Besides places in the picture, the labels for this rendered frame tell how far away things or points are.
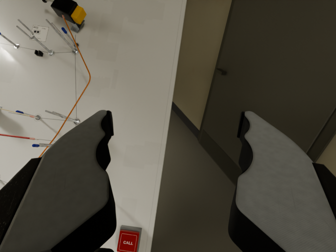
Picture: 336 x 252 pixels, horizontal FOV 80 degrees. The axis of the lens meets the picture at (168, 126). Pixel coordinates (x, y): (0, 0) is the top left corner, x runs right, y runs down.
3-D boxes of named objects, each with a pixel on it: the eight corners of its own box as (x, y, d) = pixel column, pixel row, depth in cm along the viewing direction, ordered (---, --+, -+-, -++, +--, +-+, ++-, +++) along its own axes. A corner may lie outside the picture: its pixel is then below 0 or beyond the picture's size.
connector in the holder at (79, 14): (81, 11, 56) (77, 4, 54) (86, 14, 56) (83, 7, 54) (74, 22, 56) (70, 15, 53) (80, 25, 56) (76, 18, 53)
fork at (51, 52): (53, 56, 60) (20, 27, 46) (47, 55, 60) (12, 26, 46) (54, 50, 61) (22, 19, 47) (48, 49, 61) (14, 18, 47)
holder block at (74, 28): (58, 7, 63) (40, -17, 54) (89, 23, 62) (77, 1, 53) (50, 19, 62) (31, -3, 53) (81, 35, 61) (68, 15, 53)
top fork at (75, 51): (79, 51, 61) (54, 20, 47) (76, 55, 61) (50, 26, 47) (74, 47, 61) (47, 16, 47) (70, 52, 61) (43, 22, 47)
